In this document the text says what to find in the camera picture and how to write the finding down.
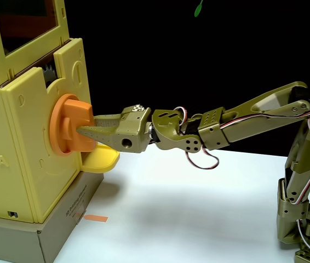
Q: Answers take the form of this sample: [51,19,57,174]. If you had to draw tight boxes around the orange vending machine knob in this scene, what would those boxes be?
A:
[49,93,97,156]

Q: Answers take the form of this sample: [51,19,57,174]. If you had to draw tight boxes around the yellow toy vending machine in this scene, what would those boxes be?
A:
[0,0,99,224]

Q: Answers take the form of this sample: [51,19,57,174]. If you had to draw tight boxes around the yellow dispensing tray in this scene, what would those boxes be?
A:
[81,145,120,174]

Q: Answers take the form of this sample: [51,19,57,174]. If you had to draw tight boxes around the grey plastic gear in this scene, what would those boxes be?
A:
[43,63,59,83]

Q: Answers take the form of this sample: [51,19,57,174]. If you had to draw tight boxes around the orange tape strip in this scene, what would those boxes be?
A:
[83,214,108,223]

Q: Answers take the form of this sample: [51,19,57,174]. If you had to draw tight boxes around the clear tape piece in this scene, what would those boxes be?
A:
[72,208,87,225]

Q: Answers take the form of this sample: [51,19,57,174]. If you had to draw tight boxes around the brown cardboard box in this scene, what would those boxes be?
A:
[0,171,104,263]

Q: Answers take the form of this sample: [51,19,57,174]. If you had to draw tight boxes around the green leaf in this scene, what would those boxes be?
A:
[193,0,204,18]

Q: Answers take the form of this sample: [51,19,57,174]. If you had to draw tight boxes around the red white gripper cable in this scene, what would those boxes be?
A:
[173,106,189,127]

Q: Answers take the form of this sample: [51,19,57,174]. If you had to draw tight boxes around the red white wrist cable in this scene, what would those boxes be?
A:
[185,146,220,170]

